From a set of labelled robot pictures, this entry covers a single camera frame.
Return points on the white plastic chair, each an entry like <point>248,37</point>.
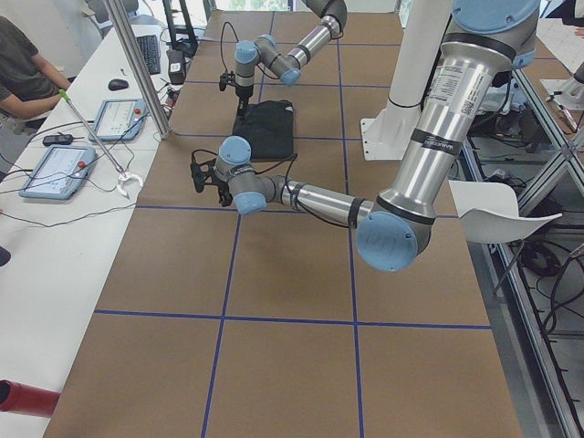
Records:
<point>489,213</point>

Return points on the teach pendant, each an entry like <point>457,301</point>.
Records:
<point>59,173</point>
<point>120,119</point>

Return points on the black graphic t-shirt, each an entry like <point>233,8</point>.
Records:
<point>268,127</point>

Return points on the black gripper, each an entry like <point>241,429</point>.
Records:
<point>242,92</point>
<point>224,192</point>

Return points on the aluminium frame post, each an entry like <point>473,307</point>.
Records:
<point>119,18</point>

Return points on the black keyboard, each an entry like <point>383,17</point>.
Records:
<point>149,48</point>

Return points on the far teach pendant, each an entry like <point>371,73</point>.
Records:
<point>120,119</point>

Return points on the red fire extinguisher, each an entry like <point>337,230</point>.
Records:
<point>24,399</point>

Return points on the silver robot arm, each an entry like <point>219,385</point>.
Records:
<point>263,51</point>
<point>449,57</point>

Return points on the seated person dark shirt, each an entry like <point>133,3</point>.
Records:
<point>30,84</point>

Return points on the grabber stick with claw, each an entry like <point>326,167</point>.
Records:
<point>124,176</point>

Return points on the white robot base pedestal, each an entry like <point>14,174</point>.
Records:
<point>386,137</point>

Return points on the near teach pendant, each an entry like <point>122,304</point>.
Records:
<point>59,173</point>

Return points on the black phone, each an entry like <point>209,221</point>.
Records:
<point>57,139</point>

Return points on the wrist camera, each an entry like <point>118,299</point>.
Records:
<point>227,79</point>
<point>202,174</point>

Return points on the black computer mouse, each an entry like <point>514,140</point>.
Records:
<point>118,84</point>

